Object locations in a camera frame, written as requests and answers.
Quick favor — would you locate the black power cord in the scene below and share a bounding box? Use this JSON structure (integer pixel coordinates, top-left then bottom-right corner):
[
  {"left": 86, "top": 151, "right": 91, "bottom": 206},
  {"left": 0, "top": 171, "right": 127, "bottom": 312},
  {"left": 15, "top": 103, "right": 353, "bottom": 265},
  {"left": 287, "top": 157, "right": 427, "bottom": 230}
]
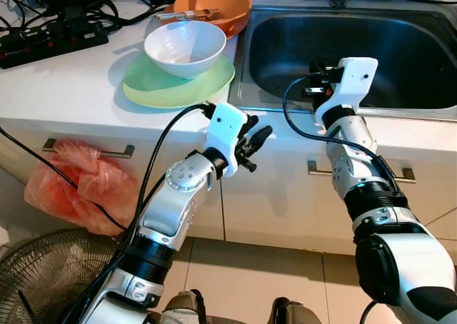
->
[{"left": 0, "top": 126, "right": 129, "bottom": 232}]

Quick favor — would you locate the black power strip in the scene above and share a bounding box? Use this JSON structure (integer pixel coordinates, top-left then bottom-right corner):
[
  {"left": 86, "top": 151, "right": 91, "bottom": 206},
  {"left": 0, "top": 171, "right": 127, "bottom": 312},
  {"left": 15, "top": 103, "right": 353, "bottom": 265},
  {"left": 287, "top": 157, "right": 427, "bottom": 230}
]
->
[{"left": 0, "top": 21, "right": 109, "bottom": 70}]

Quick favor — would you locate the robot leg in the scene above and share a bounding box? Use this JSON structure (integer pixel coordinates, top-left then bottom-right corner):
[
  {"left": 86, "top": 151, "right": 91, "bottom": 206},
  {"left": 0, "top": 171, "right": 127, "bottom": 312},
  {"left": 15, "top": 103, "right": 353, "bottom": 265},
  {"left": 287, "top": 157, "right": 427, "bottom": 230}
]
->
[
  {"left": 270, "top": 298, "right": 322, "bottom": 324},
  {"left": 161, "top": 290, "right": 208, "bottom": 324}
]

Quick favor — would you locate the right robot leg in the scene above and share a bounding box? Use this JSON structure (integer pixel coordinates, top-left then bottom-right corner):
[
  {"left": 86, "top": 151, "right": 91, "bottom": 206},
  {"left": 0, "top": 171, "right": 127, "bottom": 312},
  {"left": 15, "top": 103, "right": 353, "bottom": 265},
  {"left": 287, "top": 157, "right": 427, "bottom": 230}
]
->
[{"left": 270, "top": 298, "right": 322, "bottom": 324}]

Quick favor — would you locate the red plastic bag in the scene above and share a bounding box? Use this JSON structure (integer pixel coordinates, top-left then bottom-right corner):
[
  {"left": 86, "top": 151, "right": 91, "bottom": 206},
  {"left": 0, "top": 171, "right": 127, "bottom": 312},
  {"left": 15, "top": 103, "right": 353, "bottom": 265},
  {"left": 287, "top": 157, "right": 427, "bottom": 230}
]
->
[{"left": 24, "top": 138, "right": 140, "bottom": 237}]

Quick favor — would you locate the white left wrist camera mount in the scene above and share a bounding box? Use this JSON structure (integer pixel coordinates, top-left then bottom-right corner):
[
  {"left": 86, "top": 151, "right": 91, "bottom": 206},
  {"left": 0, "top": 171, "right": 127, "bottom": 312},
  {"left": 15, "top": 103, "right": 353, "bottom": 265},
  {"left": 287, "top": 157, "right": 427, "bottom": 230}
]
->
[{"left": 202, "top": 101, "right": 249, "bottom": 169}]

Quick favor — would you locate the white ribbed bowl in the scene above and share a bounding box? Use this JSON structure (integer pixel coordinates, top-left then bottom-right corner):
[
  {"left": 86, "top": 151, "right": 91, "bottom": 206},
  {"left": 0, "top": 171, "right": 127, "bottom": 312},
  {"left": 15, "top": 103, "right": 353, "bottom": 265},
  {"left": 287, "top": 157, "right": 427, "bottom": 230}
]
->
[{"left": 144, "top": 20, "right": 227, "bottom": 80}]

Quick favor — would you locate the light green plate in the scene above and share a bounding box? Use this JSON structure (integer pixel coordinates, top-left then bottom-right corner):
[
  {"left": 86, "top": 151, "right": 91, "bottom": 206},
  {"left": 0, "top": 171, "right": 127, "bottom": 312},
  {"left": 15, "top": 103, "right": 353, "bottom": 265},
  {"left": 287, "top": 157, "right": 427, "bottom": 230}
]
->
[{"left": 122, "top": 51, "right": 236, "bottom": 110}]

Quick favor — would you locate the left robot leg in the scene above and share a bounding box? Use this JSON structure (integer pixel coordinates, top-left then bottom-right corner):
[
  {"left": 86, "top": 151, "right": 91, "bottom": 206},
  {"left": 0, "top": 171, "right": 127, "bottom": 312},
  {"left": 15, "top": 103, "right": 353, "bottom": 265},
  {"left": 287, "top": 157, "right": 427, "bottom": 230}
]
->
[{"left": 161, "top": 290, "right": 208, "bottom": 324}]

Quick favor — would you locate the white kitchen cabinet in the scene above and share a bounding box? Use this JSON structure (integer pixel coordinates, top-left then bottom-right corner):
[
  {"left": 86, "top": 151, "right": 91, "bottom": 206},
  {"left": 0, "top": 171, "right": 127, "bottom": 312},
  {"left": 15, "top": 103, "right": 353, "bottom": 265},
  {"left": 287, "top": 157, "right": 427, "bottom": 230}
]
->
[{"left": 0, "top": 113, "right": 457, "bottom": 257}]

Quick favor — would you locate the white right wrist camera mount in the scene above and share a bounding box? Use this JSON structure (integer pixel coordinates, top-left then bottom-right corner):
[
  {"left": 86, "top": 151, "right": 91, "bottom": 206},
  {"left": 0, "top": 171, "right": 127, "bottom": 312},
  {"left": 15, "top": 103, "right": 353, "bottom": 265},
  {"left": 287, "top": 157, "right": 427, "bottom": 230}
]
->
[{"left": 314, "top": 56, "right": 379, "bottom": 128}]

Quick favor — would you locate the stainless steel sink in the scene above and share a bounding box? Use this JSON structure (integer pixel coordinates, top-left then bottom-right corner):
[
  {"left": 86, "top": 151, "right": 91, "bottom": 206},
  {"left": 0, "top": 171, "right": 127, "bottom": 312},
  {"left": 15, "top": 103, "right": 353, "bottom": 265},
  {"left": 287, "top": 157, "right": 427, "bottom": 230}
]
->
[{"left": 227, "top": 1, "right": 457, "bottom": 121}]

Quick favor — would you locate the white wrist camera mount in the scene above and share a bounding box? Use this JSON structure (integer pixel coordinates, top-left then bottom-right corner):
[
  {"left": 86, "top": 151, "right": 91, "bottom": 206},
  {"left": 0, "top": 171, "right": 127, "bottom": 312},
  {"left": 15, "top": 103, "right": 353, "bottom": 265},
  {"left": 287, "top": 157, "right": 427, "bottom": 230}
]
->
[
  {"left": 202, "top": 101, "right": 249, "bottom": 169},
  {"left": 314, "top": 56, "right": 379, "bottom": 128}
]

